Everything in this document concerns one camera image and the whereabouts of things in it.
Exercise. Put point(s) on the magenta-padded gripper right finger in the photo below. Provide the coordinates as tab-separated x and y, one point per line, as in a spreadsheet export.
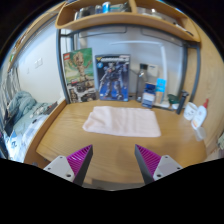
163	166

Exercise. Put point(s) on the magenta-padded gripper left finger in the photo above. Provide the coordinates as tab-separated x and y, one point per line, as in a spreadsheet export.
63	166

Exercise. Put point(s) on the pink towel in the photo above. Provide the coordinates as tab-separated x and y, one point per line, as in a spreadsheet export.
123	120

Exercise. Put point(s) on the small clear plastic cup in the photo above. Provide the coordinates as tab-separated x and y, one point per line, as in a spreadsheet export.
200	134

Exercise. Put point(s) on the white mug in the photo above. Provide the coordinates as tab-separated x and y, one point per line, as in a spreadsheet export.
190	111

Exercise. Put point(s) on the white bottle with red cap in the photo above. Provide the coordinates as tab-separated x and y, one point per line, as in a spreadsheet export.
199	116

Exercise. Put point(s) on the black electric shaver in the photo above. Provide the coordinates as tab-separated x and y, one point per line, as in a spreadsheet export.
181	103

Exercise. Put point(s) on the bed with teal bedding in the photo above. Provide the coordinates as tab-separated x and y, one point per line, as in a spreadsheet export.
23	113

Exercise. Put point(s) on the green round container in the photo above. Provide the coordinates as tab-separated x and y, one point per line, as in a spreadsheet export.
173	98

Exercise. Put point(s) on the small dark blue box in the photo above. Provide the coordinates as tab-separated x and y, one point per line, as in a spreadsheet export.
148	96

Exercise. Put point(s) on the light blue packet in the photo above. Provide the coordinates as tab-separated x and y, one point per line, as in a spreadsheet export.
161	89

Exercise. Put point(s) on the grey clear water bottle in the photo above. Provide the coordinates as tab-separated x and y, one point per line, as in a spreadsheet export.
142	83

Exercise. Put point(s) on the green toy box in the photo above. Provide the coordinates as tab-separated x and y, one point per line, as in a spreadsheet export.
78	71

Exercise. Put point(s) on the white desk lamp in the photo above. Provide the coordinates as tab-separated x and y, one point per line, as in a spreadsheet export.
164	66

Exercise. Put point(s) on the blue robot model kit box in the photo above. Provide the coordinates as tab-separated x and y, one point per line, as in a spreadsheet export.
112	78

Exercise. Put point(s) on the wooden shelf unit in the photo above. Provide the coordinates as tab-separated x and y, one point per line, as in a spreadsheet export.
126	18

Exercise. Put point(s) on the white wall box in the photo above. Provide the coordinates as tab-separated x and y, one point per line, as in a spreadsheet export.
153	70

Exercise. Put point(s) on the dark grey metal frame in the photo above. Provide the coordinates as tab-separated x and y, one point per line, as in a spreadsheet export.
59	66

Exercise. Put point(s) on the white wall socket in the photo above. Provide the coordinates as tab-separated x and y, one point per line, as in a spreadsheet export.
38	63

